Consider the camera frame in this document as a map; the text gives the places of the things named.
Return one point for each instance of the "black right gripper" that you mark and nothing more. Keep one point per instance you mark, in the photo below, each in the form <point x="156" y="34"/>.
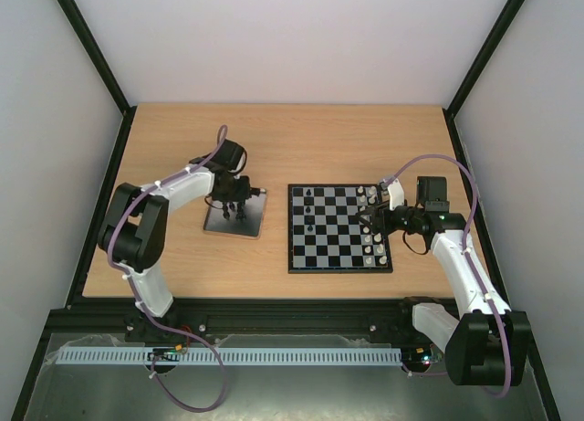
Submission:
<point x="380" y="216"/>

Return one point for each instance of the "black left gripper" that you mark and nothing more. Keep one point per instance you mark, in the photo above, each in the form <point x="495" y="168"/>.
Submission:
<point x="243" y="194"/>

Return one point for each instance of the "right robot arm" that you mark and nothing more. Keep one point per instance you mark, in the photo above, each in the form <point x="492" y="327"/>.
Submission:
<point x="487" y="343"/>

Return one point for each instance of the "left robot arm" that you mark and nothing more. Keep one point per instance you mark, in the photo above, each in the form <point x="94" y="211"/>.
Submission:
<point x="134" y="229"/>

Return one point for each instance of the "metal tray wooden rim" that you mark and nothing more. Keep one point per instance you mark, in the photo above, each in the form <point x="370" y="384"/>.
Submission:
<point x="255" y="207"/>

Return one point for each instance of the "black white chessboard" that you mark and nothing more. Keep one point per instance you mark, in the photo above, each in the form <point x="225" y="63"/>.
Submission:
<point x="336" y="245"/>

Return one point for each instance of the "white slotted cable duct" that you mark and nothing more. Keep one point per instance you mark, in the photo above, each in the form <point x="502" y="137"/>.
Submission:
<point x="231" y="356"/>

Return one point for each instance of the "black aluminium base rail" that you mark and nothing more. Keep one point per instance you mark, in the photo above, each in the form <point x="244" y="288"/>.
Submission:
<point x="377" y="321"/>

